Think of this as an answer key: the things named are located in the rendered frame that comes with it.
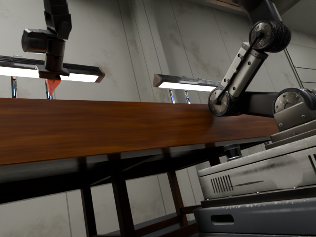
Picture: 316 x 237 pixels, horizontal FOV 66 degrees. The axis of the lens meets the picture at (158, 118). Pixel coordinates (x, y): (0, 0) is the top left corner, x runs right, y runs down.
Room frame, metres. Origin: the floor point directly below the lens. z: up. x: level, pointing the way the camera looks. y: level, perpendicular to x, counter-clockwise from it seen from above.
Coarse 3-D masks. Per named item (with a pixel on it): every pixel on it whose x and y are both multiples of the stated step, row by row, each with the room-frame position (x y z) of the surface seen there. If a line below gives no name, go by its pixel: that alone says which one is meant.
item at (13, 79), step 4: (16, 56) 0.88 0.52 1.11; (20, 56) 0.88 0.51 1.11; (12, 76) 1.00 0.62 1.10; (16, 76) 1.01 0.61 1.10; (12, 80) 1.00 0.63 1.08; (16, 80) 1.02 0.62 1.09; (12, 84) 1.00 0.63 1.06; (16, 84) 1.02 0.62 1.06; (12, 88) 1.00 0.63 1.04; (16, 88) 1.01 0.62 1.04; (12, 92) 1.00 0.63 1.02; (16, 92) 1.01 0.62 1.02; (12, 96) 1.00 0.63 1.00; (16, 96) 1.01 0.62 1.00; (48, 96) 1.10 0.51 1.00; (52, 96) 1.12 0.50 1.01
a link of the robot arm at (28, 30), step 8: (64, 24) 0.62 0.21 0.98; (24, 32) 0.61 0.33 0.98; (32, 32) 0.60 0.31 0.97; (40, 32) 0.62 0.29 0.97; (48, 32) 0.64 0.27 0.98; (64, 32) 0.64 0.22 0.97; (24, 40) 0.62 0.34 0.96; (32, 40) 0.61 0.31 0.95; (40, 40) 0.63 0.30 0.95; (24, 48) 0.63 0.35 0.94; (32, 48) 0.63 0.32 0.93; (40, 48) 0.64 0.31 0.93
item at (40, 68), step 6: (48, 54) 0.69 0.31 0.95; (48, 60) 0.70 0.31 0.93; (54, 60) 0.70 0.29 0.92; (60, 60) 0.71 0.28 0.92; (36, 66) 0.71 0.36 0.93; (42, 66) 0.73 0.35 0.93; (48, 66) 0.71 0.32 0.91; (54, 66) 0.71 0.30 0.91; (60, 66) 0.73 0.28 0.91; (42, 72) 0.70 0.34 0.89; (48, 72) 0.71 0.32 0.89; (54, 72) 0.72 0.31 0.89; (60, 72) 0.73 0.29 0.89; (66, 72) 0.75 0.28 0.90
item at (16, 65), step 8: (0, 56) 0.84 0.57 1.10; (8, 56) 0.86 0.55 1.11; (0, 64) 0.82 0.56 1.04; (8, 64) 0.84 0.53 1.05; (16, 64) 0.85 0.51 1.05; (24, 64) 0.87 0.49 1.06; (32, 64) 0.89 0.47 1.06; (40, 64) 0.91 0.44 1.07; (64, 64) 1.00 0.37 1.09; (72, 64) 1.02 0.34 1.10; (72, 72) 1.00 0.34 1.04; (80, 72) 1.02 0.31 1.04; (88, 72) 1.04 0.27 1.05; (96, 72) 1.07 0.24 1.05; (72, 80) 1.07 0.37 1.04; (96, 80) 1.12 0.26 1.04
